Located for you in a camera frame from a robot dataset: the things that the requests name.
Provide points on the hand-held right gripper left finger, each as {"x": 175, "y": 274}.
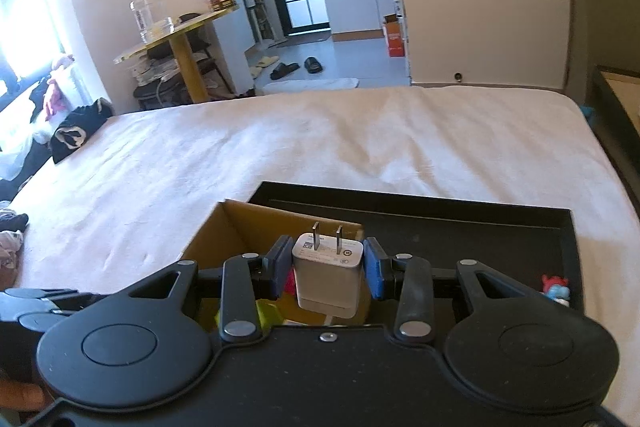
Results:
{"x": 280, "y": 267}

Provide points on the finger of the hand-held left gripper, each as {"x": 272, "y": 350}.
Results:
{"x": 35, "y": 302}

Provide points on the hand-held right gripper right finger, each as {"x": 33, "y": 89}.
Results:
{"x": 375, "y": 267}

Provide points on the red pink toy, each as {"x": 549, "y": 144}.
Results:
{"x": 290, "y": 282}

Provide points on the green block toy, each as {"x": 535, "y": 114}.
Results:
{"x": 267, "y": 313}

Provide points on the white charger plug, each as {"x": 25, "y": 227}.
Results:
{"x": 327, "y": 277}

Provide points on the cardboard box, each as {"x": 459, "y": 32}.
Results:
{"x": 235, "y": 232}

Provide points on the black tray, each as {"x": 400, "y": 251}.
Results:
{"x": 475, "y": 232}

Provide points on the person's left hand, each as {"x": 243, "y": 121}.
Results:
{"x": 22, "y": 396}

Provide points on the white bed blanket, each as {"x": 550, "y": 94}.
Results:
{"x": 250, "y": 147}

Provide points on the black printed garment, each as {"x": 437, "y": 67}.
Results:
{"x": 75, "y": 132}

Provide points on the red and blue figurine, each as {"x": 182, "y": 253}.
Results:
{"x": 555, "y": 289}

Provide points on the black slipper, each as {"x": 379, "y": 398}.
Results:
{"x": 285, "y": 71}
{"x": 313, "y": 65}

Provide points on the yellow slipper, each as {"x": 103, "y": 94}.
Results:
{"x": 267, "y": 61}
{"x": 255, "y": 71}

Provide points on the pile of clothes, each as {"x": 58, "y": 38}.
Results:
{"x": 50, "y": 92}

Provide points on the white low cabinet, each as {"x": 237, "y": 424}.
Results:
{"x": 235, "y": 47}

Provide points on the yellow round table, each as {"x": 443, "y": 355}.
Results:
{"x": 187, "y": 62}

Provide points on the orange carton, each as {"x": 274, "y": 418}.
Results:
{"x": 394, "y": 37}

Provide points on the black framed board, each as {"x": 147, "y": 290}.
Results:
{"x": 612, "y": 107}

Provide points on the clear glass jar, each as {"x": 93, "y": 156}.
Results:
{"x": 145, "y": 12}

